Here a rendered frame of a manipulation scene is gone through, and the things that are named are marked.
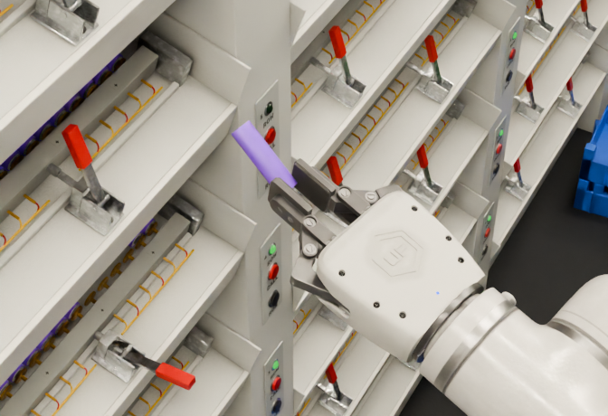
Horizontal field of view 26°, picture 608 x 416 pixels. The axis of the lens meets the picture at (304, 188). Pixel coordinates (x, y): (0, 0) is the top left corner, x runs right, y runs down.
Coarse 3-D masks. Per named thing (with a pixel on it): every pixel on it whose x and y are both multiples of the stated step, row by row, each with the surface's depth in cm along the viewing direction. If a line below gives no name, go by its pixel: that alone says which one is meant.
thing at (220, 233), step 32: (192, 192) 128; (160, 224) 130; (192, 224) 128; (224, 224) 129; (256, 224) 127; (192, 256) 128; (224, 256) 129; (96, 288) 123; (192, 288) 126; (128, 320) 122; (160, 320) 123; (192, 320) 126; (160, 352) 121; (96, 384) 118; (128, 384) 118
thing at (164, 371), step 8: (128, 352) 118; (128, 360) 117; (136, 360) 117; (144, 360) 117; (152, 360) 117; (144, 368) 117; (152, 368) 116; (160, 368) 116; (168, 368) 116; (176, 368) 116; (160, 376) 116; (168, 376) 116; (176, 376) 115; (184, 376) 115; (192, 376) 115; (176, 384) 116; (184, 384) 115; (192, 384) 115
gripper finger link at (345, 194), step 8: (344, 192) 102; (352, 192) 102; (344, 200) 102; (352, 200) 102; (360, 200) 102; (352, 208) 101; (360, 208) 101; (368, 208) 101; (344, 216) 103; (352, 216) 103
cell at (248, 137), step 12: (240, 132) 103; (252, 132) 103; (240, 144) 103; (252, 144) 103; (264, 144) 103; (252, 156) 103; (264, 156) 103; (276, 156) 103; (264, 168) 103; (276, 168) 103; (288, 180) 103
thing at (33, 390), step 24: (168, 240) 126; (144, 264) 124; (120, 288) 121; (144, 288) 123; (96, 312) 119; (72, 336) 117; (48, 360) 115; (72, 360) 116; (24, 384) 113; (48, 384) 114; (24, 408) 112
